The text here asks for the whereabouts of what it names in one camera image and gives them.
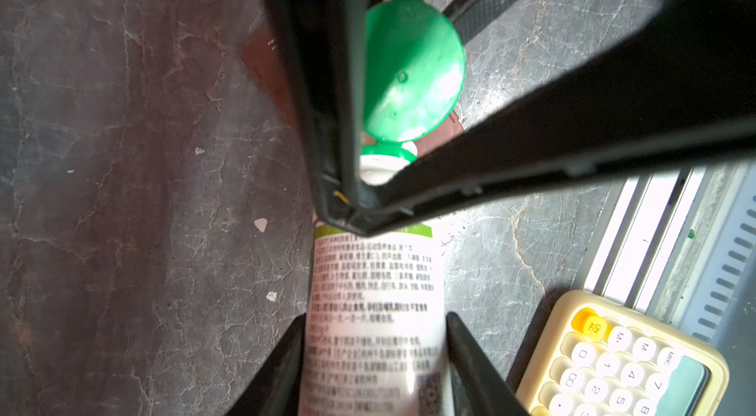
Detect yellow calculator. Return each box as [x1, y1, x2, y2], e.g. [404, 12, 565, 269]
[516, 290, 730, 416]

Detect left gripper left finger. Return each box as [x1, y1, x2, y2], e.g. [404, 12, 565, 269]
[226, 314, 306, 416]

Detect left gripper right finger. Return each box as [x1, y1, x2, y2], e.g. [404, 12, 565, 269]
[446, 312, 529, 416]

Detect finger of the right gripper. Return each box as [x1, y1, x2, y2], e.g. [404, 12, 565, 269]
[264, 0, 385, 233]
[354, 0, 755, 236]

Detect white slotted cable duct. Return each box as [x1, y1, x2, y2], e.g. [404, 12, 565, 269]
[680, 173, 755, 346]

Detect green cap white pill bottle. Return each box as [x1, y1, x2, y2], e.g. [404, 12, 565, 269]
[298, 0, 466, 415]

